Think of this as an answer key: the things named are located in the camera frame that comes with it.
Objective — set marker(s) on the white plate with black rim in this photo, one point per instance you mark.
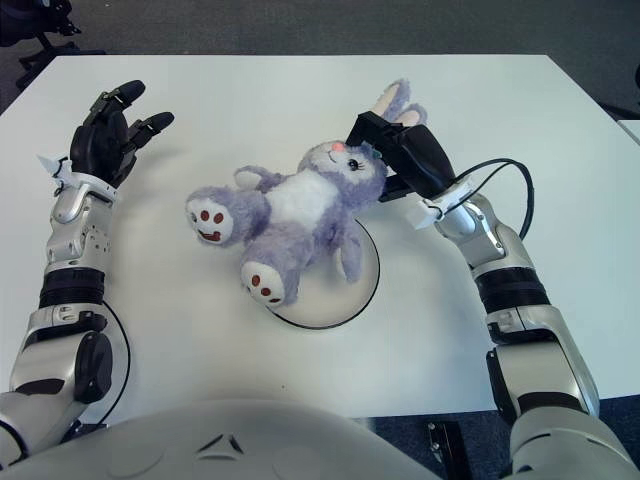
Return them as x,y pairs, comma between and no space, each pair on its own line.
345,295

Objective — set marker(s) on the purple plush bunny doll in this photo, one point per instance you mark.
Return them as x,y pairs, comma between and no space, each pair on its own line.
300,210

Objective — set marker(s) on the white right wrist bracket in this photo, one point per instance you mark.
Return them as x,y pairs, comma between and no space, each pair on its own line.
430,212

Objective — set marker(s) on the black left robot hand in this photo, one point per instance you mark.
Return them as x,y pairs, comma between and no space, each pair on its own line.
100,145

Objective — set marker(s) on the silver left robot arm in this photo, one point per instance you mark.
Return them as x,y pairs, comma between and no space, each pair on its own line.
70,240

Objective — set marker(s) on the black office chair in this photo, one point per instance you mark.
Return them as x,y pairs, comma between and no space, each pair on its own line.
30,25

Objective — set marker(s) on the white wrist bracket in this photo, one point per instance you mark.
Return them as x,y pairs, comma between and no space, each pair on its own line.
430,212
95,185

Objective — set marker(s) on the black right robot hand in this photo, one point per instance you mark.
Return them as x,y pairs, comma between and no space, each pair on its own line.
420,155

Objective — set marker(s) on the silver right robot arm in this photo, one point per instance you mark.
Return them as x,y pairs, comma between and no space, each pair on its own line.
515,280

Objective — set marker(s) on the white side table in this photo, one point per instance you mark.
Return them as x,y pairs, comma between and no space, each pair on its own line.
630,131

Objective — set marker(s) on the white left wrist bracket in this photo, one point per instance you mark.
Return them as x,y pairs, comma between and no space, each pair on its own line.
95,185

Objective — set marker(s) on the grey robot torso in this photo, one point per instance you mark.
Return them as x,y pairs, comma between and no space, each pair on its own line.
225,450

